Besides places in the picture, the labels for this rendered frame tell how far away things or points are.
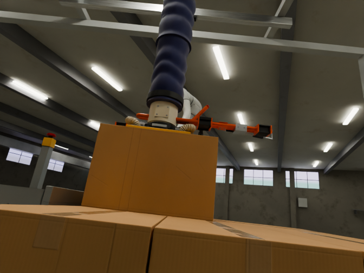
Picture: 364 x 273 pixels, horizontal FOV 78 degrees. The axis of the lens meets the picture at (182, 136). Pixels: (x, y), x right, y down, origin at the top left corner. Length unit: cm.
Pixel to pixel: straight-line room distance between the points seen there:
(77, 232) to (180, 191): 66
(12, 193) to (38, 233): 60
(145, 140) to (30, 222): 71
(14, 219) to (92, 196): 61
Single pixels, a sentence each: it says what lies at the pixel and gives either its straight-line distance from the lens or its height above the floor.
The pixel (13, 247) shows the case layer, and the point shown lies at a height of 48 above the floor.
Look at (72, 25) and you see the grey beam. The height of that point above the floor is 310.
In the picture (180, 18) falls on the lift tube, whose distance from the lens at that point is 163.
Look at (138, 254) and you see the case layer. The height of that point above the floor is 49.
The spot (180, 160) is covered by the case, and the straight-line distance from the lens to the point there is 110.
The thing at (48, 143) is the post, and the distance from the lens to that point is 207.
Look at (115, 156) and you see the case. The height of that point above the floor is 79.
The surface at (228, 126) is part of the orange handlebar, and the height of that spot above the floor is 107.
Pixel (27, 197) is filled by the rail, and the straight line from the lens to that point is 108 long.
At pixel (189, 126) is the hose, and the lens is 122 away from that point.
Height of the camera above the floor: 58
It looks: 18 degrees up
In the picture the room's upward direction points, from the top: 7 degrees clockwise
